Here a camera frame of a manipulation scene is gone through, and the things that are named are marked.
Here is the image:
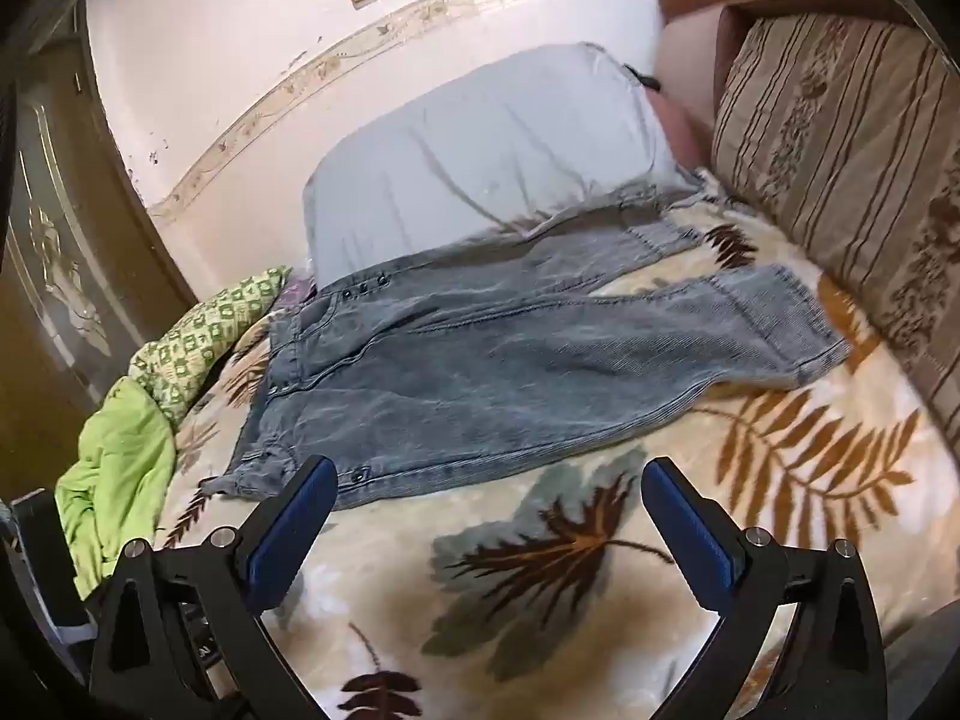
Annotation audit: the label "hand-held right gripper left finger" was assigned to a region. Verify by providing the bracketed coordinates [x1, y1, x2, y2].
[88, 454, 338, 720]

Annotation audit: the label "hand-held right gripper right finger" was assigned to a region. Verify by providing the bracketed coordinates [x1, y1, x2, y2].
[641, 456, 890, 720]

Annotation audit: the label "grey-blue denim pants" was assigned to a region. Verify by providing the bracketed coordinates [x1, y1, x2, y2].
[201, 191, 852, 515]

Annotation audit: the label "plain lime green cloth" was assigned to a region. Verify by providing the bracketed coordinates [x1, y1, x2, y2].
[56, 376, 177, 601]

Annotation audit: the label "leaf-print blanket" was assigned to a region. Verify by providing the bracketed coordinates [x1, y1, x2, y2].
[154, 195, 946, 720]

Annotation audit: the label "striped floral sofa cushion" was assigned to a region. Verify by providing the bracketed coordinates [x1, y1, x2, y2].
[709, 11, 960, 451]

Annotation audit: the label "grey pillow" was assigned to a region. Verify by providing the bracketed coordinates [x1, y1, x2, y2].
[302, 43, 702, 287]

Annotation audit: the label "pink pillow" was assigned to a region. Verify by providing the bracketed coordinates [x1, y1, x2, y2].
[651, 11, 725, 166]

